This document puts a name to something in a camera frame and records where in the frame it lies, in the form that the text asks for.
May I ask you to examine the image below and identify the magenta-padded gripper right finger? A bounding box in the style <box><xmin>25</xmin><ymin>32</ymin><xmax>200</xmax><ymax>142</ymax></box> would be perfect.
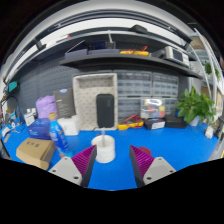
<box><xmin>129</xmin><ymin>144</ymin><xmax>177</xmax><ymax>188</ymax></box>

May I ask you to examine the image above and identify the dark grey flat box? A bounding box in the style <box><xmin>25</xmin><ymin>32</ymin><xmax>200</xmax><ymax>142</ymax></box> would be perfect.
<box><xmin>53</xmin><ymin>87</ymin><xmax>77</xmax><ymax>119</ymax></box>

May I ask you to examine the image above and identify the small white labelled box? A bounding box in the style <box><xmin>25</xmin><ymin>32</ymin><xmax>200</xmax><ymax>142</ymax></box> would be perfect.
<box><xmin>23</xmin><ymin>112</ymin><xmax>36</xmax><ymax>127</ymax></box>

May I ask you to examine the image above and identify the white ribbed mug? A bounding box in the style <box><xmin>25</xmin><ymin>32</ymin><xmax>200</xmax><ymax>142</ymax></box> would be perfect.
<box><xmin>90</xmin><ymin>134</ymin><xmax>116</xmax><ymax>164</ymax></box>

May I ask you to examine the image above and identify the blue drink bottle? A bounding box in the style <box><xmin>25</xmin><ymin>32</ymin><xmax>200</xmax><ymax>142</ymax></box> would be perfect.
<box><xmin>48</xmin><ymin>112</ymin><xmax>73</xmax><ymax>158</ymax></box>

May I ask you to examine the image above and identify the grey small-parts drawer cabinet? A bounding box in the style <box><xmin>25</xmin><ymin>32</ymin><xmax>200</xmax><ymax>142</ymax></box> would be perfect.
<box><xmin>117</xmin><ymin>97</ymin><xmax>178</xmax><ymax>124</ymax></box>
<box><xmin>116</xmin><ymin>70</ymin><xmax>153</xmax><ymax>98</ymax></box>
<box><xmin>152</xmin><ymin>72</ymin><xmax>180</xmax><ymax>98</ymax></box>

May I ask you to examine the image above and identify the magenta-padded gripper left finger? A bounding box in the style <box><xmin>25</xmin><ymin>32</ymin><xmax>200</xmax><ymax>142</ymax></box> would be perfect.
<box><xmin>48</xmin><ymin>144</ymin><xmax>98</xmax><ymax>188</ymax></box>

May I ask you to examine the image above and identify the flat black zip case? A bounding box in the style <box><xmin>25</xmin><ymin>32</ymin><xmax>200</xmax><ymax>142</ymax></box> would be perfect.
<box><xmin>164</xmin><ymin>114</ymin><xmax>188</xmax><ymax>130</ymax></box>

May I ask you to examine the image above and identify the brown cardboard box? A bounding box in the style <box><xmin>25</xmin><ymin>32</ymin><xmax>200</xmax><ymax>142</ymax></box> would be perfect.
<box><xmin>15</xmin><ymin>137</ymin><xmax>57</xmax><ymax>171</ymax></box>

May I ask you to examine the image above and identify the green potted plant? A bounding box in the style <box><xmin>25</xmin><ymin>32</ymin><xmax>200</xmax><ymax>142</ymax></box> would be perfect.
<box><xmin>175</xmin><ymin>86</ymin><xmax>218</xmax><ymax>127</ymax></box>

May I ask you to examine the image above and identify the dark overhead shelf unit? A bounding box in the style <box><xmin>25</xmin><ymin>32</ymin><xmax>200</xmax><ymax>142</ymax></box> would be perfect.
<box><xmin>59</xmin><ymin>24</ymin><xmax>204</xmax><ymax>79</ymax></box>

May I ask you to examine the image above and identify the white shelf rack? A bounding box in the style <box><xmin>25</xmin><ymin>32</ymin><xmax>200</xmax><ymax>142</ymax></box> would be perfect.
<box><xmin>193</xmin><ymin>29</ymin><xmax>224</xmax><ymax>101</ymax></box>

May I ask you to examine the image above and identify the black box with white label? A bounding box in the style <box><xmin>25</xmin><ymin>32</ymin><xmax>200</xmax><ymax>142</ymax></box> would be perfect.
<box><xmin>143</xmin><ymin>117</ymin><xmax>166</xmax><ymax>131</ymax></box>

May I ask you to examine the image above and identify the blue printed box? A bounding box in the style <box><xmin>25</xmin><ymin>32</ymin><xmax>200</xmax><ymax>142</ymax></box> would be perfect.
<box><xmin>27</xmin><ymin>118</ymin><xmax>53</xmax><ymax>140</ymax></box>

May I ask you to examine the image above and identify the black hard case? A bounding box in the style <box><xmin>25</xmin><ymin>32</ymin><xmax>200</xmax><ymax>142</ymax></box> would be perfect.
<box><xmin>95</xmin><ymin>93</ymin><xmax>116</xmax><ymax>129</ymax></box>

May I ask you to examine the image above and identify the clear organizer with colourful parts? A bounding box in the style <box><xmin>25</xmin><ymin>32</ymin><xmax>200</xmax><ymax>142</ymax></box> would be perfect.
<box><xmin>139</xmin><ymin>97</ymin><xmax>166</xmax><ymax>120</ymax></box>

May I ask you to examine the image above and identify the yellow multimeter with red leads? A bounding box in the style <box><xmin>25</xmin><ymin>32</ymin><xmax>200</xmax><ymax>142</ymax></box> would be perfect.
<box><xmin>117</xmin><ymin>114</ymin><xmax>145</xmax><ymax>131</ymax></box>

